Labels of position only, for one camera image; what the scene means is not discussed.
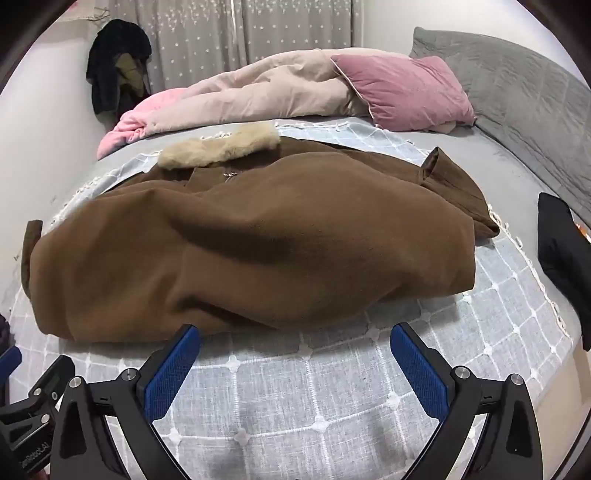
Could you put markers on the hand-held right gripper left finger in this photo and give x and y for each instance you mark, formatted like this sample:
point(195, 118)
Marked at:
point(171, 369)

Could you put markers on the brown coat with fur collar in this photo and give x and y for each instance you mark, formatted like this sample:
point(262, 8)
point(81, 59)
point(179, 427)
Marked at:
point(277, 230)

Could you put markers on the dark hanging clothes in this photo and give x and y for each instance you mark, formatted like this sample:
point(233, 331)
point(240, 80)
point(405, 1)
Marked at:
point(106, 69)

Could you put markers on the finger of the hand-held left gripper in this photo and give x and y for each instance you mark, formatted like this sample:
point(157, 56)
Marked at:
point(53, 381)
point(9, 359)

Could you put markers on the grey dotted curtain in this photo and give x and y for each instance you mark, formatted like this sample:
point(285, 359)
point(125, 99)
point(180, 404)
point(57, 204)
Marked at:
point(207, 37)

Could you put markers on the olive hanging garment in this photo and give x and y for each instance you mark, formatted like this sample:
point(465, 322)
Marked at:
point(131, 71)

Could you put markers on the bed with grey sheet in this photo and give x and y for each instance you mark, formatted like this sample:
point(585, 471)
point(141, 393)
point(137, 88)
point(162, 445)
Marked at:
point(508, 157)

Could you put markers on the grey checked blanket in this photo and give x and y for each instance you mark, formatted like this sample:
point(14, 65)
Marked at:
point(300, 415)

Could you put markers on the pink and beige comforter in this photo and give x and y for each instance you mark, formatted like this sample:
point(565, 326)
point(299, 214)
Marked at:
point(254, 92)

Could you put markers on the pink pillow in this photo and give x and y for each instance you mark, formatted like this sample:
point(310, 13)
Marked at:
point(406, 92)

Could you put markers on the black cloth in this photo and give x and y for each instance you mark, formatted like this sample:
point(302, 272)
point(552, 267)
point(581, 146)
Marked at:
point(563, 258)

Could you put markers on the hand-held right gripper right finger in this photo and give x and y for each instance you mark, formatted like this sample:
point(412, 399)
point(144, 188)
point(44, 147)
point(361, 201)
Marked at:
point(418, 369)

